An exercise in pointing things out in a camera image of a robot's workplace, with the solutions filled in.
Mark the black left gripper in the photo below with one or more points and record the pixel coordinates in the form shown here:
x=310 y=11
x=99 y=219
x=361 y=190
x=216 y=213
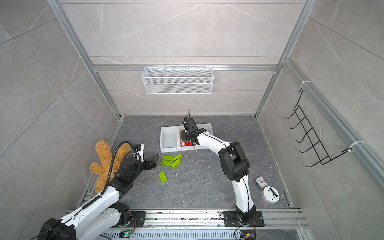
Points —
x=149 y=166

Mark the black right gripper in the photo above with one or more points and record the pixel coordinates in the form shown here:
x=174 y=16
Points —
x=183 y=133

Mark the green lego brick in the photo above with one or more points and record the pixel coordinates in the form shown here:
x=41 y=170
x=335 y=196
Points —
x=168 y=158
x=176 y=163
x=177 y=157
x=167 y=163

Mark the green lego brick lone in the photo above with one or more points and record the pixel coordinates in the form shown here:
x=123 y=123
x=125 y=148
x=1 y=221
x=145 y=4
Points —
x=163 y=177

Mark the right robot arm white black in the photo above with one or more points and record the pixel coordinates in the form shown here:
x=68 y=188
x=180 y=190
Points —
x=234 y=163

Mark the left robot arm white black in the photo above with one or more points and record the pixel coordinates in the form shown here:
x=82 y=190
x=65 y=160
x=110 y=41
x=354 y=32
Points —
x=90 y=207

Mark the white middle storage bin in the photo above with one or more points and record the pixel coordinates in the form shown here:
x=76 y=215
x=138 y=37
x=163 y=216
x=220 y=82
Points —
x=179 y=132

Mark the white storage bin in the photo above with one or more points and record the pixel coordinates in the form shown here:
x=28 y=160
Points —
x=207 y=127
x=169 y=139
x=179 y=132

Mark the white right storage bin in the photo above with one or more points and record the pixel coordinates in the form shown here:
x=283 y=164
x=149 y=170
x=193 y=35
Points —
x=207 y=127

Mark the white left storage bin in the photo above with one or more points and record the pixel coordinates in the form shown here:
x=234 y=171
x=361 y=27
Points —
x=169 y=139

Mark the brown teddy bear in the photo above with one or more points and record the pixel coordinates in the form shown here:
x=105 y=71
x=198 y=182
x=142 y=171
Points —
x=105 y=154

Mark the white tape roll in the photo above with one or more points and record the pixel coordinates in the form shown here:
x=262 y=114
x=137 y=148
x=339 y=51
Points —
x=270 y=195

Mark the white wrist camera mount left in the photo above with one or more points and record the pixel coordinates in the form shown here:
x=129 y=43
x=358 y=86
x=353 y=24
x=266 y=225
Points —
x=139 y=152

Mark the white wire mesh basket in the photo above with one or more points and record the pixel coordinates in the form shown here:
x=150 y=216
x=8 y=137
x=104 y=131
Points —
x=178 y=80

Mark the black wire hook rack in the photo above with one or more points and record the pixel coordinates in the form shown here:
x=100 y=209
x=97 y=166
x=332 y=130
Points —
x=312 y=136

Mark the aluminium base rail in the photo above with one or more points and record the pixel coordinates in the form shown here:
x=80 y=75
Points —
x=187 y=219

